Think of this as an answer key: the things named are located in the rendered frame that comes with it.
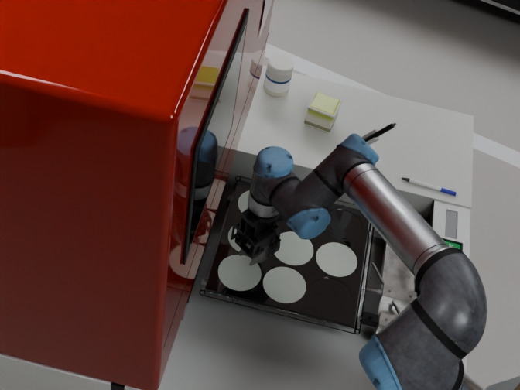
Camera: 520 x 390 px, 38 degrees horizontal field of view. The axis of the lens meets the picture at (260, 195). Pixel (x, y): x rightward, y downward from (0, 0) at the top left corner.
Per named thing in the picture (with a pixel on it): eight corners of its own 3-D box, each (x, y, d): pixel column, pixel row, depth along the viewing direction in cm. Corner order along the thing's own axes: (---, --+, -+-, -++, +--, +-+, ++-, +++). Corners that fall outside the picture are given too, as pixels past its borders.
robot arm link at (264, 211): (268, 173, 162) (295, 197, 158) (265, 187, 165) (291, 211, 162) (241, 189, 158) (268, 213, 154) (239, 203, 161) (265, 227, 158)
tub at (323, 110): (302, 125, 201) (307, 107, 195) (311, 108, 205) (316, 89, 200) (329, 135, 199) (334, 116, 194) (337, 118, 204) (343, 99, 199)
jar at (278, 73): (261, 94, 206) (265, 66, 199) (265, 77, 211) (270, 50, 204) (285, 100, 206) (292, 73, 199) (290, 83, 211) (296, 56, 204)
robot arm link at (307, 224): (336, 197, 142) (302, 159, 147) (293, 238, 144) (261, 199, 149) (351, 207, 149) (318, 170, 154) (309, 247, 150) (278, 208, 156)
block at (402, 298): (379, 302, 177) (382, 295, 175) (381, 290, 180) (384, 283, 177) (412, 310, 177) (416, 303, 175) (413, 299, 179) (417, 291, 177)
